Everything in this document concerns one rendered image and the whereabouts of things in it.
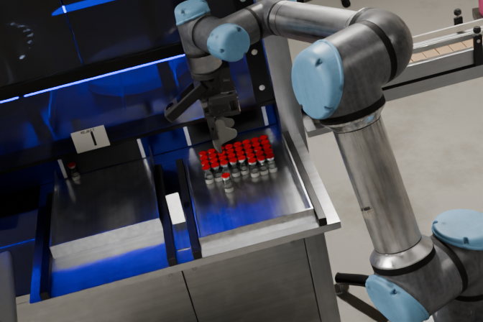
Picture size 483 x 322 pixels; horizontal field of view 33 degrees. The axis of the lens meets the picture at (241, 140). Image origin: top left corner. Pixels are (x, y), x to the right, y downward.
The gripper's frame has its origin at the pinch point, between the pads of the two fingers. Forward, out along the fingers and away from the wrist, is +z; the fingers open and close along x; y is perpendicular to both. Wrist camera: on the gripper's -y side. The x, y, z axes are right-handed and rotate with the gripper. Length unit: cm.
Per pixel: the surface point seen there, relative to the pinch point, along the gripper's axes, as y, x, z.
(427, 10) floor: 130, 262, 101
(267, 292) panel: 3, 18, 63
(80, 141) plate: -32.9, 16.6, -0.6
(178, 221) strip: -12.7, -7.6, 12.9
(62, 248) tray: -39.8, -9.4, 11.3
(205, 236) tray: -6.8, -19.7, 10.0
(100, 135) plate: -27.7, 16.8, -1.0
